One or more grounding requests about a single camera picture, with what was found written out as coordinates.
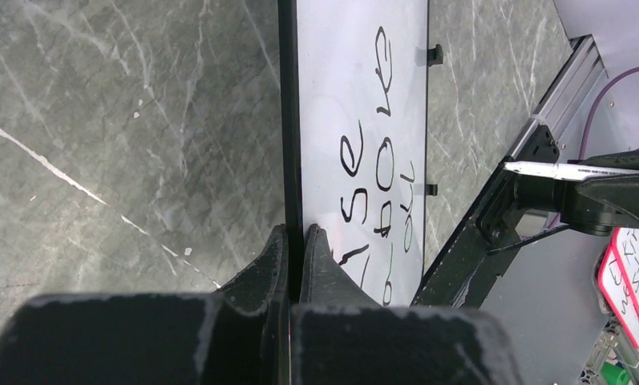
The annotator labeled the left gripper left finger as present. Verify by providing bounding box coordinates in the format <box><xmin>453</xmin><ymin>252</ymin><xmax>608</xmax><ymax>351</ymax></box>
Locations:
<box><xmin>0</xmin><ymin>225</ymin><xmax>289</xmax><ymax>384</ymax></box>

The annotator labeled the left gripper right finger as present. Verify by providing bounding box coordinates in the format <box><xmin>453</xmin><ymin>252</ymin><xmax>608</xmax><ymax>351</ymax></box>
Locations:
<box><xmin>291</xmin><ymin>225</ymin><xmax>521</xmax><ymax>384</ymax></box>

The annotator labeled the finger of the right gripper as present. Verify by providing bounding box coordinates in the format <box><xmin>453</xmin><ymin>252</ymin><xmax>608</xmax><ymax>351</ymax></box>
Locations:
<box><xmin>576</xmin><ymin>173</ymin><xmax>639</xmax><ymax>222</ymax></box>
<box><xmin>581</xmin><ymin>150</ymin><xmax>639</xmax><ymax>171</ymax></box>

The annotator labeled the white whiteboard marker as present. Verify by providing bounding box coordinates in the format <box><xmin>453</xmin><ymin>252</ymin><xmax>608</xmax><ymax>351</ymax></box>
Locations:
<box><xmin>504</xmin><ymin>161</ymin><xmax>639</xmax><ymax>181</ymax></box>

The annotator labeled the white whiteboard black frame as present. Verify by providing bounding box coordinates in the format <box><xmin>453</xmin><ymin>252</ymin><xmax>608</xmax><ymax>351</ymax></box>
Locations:
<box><xmin>277</xmin><ymin>1</ymin><xmax>443</xmax><ymax>306</ymax></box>

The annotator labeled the red framed sign board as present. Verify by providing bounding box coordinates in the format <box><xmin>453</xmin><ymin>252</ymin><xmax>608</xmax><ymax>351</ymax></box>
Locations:
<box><xmin>597</xmin><ymin>228</ymin><xmax>639</xmax><ymax>349</ymax></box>

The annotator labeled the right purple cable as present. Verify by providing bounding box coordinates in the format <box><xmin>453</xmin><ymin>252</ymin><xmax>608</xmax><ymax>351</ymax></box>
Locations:
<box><xmin>547</xmin><ymin>63</ymin><xmax>639</xmax><ymax>229</ymax></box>

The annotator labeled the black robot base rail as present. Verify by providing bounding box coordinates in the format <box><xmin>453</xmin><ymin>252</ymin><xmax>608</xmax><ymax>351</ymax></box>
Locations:
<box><xmin>412</xmin><ymin>35</ymin><xmax>604</xmax><ymax>308</ymax></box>

